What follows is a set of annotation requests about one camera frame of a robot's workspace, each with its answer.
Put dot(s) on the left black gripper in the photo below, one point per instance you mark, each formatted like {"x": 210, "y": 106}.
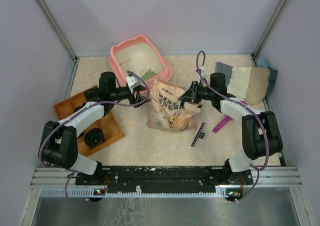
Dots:
{"x": 136, "y": 102}

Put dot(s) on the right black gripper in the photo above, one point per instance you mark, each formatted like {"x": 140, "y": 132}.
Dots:
{"x": 192, "y": 91}

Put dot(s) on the beige cat litter bag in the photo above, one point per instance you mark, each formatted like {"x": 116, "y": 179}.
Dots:
{"x": 164, "y": 110}

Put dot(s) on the purple plastic scoop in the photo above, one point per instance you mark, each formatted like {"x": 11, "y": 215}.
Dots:
{"x": 221, "y": 124}

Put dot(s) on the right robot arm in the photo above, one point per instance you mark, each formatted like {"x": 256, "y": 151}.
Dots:
{"x": 261, "y": 137}

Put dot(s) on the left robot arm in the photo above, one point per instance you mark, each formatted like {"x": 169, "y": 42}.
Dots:
{"x": 59, "y": 141}

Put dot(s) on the green litter pellets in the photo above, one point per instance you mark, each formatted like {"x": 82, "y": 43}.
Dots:
{"x": 147, "y": 74}

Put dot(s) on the pink litter box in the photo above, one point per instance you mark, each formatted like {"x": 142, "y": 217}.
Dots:
{"x": 137, "y": 54}

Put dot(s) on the orange compartment tray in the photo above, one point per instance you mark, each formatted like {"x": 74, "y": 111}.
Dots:
{"x": 109, "y": 125}

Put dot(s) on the black part front tray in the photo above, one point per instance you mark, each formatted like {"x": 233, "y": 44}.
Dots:
{"x": 94, "y": 137}

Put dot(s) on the grey beige folded cloth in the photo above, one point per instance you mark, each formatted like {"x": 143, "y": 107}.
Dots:
{"x": 248, "y": 84}

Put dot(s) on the blue cloth in corner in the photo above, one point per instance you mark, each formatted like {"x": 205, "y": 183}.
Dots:
{"x": 262, "y": 63}

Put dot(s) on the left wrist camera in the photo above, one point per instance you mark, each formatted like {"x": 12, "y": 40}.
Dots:
{"x": 132, "y": 82}

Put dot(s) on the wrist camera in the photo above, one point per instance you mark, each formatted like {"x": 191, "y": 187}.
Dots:
{"x": 132, "y": 82}
{"x": 201, "y": 74}

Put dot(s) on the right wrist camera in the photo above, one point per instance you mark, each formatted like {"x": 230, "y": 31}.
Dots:
{"x": 201, "y": 74}

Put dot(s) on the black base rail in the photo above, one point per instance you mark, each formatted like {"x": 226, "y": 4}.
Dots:
{"x": 164, "y": 179}

